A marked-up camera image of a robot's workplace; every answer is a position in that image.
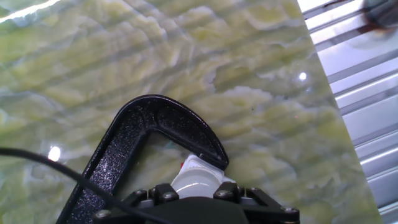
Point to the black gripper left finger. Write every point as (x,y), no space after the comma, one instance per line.
(133,205)

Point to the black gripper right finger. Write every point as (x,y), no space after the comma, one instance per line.
(267,211)

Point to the white light bulb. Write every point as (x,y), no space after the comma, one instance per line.
(192,186)

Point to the black C-clamp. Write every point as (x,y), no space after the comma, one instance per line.
(124,140)

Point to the green marble pattern mat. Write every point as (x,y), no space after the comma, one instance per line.
(248,77)

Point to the glass beaker with dark liquid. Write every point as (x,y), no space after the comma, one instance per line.
(382,12)

